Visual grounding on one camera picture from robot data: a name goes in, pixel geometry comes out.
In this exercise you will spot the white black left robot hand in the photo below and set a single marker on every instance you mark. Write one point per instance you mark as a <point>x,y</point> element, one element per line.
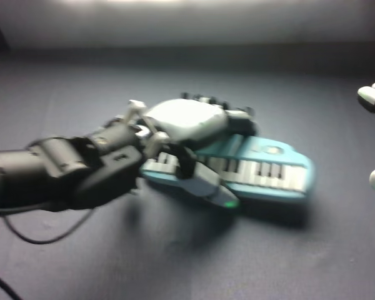
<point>184,120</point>

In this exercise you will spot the teal toy piano keyboard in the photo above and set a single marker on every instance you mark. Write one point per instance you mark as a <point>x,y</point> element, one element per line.
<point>268,191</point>

